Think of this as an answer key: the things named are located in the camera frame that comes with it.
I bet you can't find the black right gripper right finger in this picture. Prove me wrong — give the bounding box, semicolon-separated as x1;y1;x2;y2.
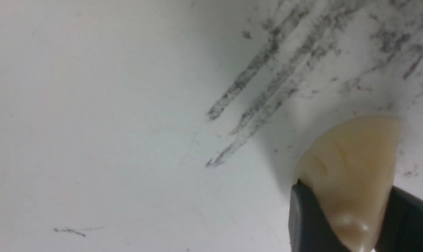
374;187;423;252

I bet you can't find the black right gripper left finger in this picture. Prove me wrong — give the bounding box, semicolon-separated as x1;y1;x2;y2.
288;180;349;252

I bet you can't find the white dumpling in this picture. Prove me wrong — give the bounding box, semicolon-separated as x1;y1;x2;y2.
294;116;401;252

